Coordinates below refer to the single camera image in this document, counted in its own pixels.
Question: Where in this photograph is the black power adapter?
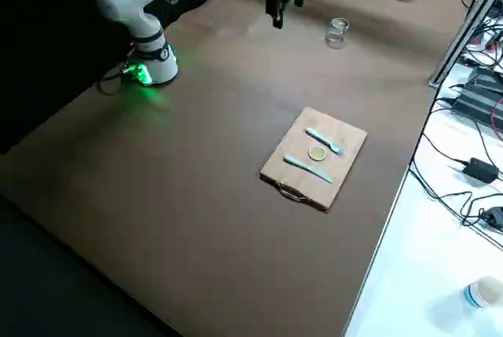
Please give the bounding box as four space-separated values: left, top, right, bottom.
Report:
462 157 501 185
481 206 503 229

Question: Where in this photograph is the clear plastic bottle blue label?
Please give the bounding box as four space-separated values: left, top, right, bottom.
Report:
462 275 503 313

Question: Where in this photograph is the black equipment box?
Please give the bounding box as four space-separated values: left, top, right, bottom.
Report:
450 64 503 128

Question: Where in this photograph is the transparent glass spice bottle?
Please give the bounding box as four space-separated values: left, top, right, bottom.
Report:
325 17 351 49

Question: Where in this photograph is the long black floor cable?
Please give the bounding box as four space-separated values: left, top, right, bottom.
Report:
408 95 475 228

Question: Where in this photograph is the pale green plastic knife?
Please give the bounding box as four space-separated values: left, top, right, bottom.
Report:
283 154 335 185

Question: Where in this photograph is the pale blue plastic fork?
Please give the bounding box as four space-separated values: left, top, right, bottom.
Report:
305 127 347 156

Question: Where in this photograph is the black arm foot cable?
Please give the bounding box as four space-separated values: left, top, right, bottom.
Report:
97 64 137 97

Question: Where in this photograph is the aluminium frame post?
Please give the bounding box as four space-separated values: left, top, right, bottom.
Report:
428 0 503 87

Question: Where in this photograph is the metal cutting board handle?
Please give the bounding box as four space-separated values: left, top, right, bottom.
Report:
274 180 310 203

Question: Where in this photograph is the red cable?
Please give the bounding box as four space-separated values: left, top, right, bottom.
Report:
490 97 503 136

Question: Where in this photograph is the wooden cutting board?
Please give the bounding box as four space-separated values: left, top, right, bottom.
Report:
259 106 369 213

